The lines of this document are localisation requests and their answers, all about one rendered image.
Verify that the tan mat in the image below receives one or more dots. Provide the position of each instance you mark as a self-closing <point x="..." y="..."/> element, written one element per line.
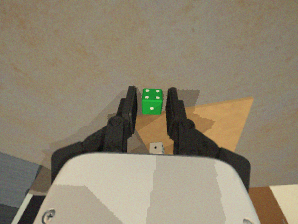
<point x="222" y="122"/>

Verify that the green die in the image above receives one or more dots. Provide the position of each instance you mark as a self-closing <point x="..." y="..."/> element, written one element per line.
<point x="152" y="100"/>

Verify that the white die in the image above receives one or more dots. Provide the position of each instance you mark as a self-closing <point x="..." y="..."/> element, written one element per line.
<point x="156" y="148"/>

